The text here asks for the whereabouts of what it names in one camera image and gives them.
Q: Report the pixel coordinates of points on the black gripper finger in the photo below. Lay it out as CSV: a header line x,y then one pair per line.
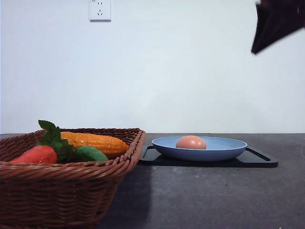
x,y
277,19

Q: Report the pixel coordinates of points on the blue plate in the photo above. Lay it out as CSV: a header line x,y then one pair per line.
x,y
217,148

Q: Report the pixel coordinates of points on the pink egg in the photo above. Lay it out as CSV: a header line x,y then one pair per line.
x,y
191,141

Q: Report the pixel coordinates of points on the brown wicker basket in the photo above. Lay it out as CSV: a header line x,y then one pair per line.
x,y
74,194

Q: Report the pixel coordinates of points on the black tray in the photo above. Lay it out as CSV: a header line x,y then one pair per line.
x,y
249,159

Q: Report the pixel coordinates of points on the yellow corn cob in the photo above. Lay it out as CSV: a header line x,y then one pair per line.
x,y
108,144

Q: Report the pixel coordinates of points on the green vegetable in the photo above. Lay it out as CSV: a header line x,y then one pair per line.
x,y
89,154

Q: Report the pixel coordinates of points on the orange carrot with leaves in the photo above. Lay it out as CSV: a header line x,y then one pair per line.
x,y
50,149

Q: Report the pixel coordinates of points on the white wall socket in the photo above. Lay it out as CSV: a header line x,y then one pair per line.
x,y
100,11

